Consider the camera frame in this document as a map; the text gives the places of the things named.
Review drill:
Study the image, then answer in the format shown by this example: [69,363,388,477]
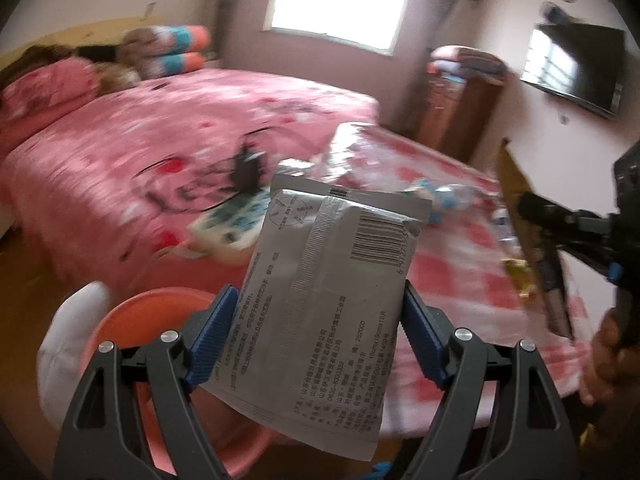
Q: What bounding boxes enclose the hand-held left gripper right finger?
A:
[395,280,583,480]

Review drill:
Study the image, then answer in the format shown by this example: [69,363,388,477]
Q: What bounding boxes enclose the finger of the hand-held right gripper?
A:
[517,192,621,271]

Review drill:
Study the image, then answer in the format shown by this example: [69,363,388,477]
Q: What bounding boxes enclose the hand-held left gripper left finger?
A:
[52,284,238,480]

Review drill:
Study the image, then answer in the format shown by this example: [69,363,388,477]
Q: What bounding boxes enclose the pink plastic basin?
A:
[80,287,281,480]

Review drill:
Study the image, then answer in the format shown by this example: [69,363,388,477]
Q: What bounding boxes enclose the gold and black packet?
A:
[492,137,576,341]

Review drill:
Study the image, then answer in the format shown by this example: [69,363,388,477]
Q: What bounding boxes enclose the grey wipes packet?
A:
[207,172,433,462]

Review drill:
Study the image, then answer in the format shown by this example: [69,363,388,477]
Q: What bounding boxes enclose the person's right hand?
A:
[580,310,640,406]

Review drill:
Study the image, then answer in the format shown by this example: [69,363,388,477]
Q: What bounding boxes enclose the teal cartoon packet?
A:
[187,187,273,261]

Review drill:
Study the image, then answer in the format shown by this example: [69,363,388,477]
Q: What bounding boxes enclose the white plastic bag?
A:
[37,282,113,431]

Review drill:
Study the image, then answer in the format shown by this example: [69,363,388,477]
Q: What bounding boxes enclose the black charger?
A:
[231,146,267,196]

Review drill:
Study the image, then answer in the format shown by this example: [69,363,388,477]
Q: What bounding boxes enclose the brown wooden cabinet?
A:
[415,60,511,163]

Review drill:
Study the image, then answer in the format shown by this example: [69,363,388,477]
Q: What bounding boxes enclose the folded blankets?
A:
[427,45,508,83]

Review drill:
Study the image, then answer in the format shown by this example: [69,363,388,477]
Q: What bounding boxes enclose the grey curtain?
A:
[432,0,476,53]

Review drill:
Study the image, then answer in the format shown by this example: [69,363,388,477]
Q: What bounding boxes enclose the brown plush toy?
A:
[95,62,143,95]

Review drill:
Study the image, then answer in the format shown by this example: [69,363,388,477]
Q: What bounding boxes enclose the rolled cartoon quilt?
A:
[122,24,211,80]

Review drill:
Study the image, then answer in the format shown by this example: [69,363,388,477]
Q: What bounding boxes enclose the pink pillow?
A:
[0,55,101,121]

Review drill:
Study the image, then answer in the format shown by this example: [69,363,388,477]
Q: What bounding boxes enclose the window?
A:
[270,0,416,56]

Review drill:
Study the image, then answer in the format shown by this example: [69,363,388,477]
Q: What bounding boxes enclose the black charger cable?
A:
[120,130,271,261]

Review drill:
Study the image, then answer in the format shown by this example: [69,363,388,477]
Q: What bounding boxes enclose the wall television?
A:
[520,22,628,121]

